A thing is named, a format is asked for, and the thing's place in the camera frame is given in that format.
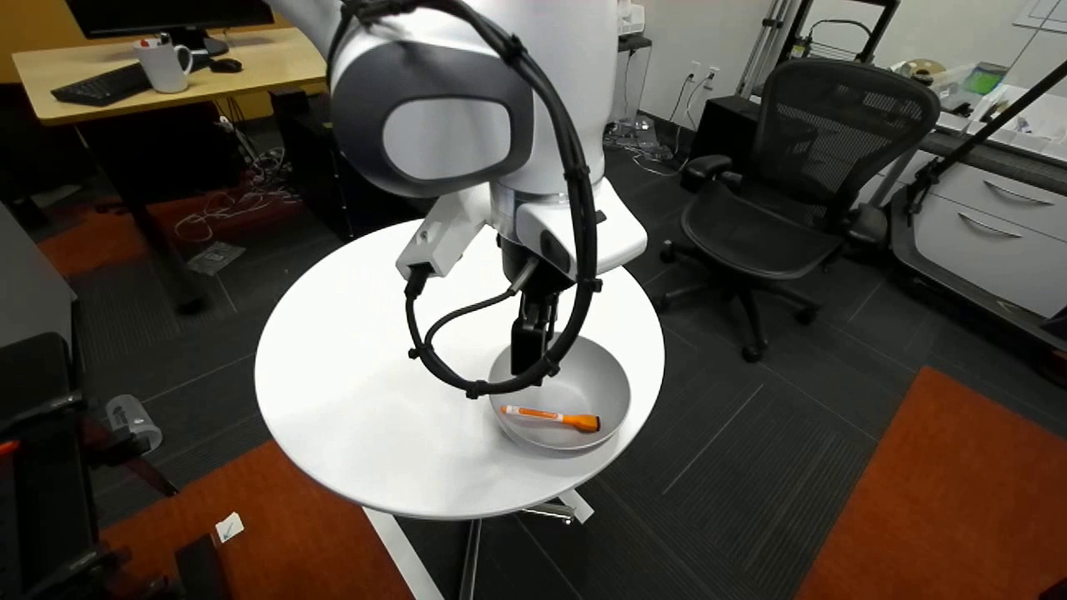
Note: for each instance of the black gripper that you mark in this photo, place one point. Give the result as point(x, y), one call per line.
point(533, 283)

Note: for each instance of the orange carrot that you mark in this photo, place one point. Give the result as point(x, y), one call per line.
point(554, 418)

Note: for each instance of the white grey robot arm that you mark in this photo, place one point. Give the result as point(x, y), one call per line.
point(443, 66)

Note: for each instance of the grey round bowl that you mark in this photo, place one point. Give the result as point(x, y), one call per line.
point(586, 383)

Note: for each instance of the white metal table base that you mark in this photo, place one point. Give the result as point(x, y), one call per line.
point(395, 552)

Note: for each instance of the black mesh office chair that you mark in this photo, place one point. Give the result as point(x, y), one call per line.
point(753, 229)

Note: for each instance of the black box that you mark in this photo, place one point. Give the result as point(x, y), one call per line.
point(727, 120)

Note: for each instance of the white paper scrap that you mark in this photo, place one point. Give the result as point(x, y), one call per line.
point(227, 528)

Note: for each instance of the light wooden desk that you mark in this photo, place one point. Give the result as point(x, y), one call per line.
point(254, 62)

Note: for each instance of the black computer mouse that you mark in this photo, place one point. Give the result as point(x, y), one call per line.
point(225, 65)

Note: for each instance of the white mug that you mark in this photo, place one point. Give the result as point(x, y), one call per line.
point(169, 66)

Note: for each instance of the white drawer cabinet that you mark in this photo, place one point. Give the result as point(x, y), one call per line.
point(1000, 236)

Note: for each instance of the black monitor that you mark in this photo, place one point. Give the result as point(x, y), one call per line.
point(169, 15)

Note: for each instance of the black keyboard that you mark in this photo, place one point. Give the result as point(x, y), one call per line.
point(100, 84)

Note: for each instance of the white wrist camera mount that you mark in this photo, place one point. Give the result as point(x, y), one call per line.
point(443, 236)

